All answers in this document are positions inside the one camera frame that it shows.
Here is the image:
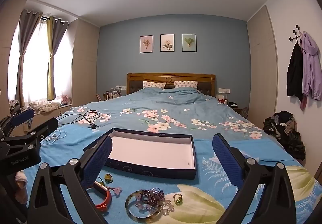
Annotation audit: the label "pile of dark clothes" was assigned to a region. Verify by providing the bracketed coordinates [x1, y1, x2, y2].
[263, 111, 306, 160]

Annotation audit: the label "white patterned pillow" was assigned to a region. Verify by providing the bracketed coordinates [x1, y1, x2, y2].
[143, 81, 166, 89]
[174, 81, 199, 89]

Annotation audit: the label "blue floral duvet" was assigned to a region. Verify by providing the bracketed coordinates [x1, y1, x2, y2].
[57, 87, 267, 144]

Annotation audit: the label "black jacket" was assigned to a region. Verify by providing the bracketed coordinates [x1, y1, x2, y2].
[287, 43, 304, 102]

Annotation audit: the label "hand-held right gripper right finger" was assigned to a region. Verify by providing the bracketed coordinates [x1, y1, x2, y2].
[212, 133, 297, 224]

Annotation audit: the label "pink flower ring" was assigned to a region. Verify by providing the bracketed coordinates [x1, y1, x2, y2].
[107, 186, 123, 197]

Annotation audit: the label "beige framed flower picture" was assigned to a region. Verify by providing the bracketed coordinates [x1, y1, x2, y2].
[160, 34, 174, 52]

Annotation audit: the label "dark blue shallow box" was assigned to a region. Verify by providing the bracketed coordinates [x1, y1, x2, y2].
[83, 128, 197, 180]

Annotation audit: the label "blue fern print blanket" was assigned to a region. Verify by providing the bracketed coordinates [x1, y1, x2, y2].
[24, 123, 316, 224]

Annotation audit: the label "orange smart watch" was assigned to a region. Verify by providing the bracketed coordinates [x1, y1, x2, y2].
[86, 181, 112, 211]

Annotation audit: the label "person's left hand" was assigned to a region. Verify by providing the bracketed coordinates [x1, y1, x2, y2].
[14, 172, 29, 203]

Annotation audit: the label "olive and grey curtain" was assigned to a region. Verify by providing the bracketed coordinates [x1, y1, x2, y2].
[46, 16, 69, 102]

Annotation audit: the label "wooden bed headboard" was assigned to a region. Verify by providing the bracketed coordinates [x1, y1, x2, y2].
[126, 73, 216, 97]

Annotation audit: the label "black cable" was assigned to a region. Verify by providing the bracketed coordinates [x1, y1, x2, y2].
[57, 109, 101, 129]

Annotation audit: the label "black wall coat rack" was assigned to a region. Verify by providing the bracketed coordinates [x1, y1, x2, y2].
[288, 25, 306, 44]

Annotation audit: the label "heap of light clothes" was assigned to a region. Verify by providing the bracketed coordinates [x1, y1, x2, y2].
[29, 101, 61, 114]

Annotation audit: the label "green framed leaf picture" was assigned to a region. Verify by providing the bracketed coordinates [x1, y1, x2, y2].
[182, 34, 197, 52]

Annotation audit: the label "tortoiseshell bangle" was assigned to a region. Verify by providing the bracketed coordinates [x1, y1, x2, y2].
[125, 190, 161, 219]

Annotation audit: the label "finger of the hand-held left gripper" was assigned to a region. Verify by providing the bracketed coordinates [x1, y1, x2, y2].
[0, 117, 59, 149]
[0, 109, 35, 139]

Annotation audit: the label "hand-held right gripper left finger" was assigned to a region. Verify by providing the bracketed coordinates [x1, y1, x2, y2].
[27, 135, 113, 224]

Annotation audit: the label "white earphones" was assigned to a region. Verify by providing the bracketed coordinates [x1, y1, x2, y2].
[41, 130, 67, 144]

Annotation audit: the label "clear bead bracelet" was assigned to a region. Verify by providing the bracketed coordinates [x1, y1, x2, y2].
[136, 200, 178, 217]

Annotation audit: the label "beige wardrobe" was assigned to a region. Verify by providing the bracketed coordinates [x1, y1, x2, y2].
[248, 5, 278, 136]
[72, 19, 101, 108]

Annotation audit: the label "pink framed flower picture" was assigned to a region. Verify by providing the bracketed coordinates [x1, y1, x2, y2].
[140, 35, 154, 53]

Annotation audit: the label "purple jacket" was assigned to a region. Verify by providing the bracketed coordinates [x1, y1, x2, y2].
[300, 31, 322, 111]

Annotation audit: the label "bedside clutter of cosmetics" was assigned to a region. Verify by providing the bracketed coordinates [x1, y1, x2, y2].
[97, 89, 120, 101]

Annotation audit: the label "purple bead bracelet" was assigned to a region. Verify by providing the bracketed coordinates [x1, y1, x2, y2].
[141, 188, 165, 208]

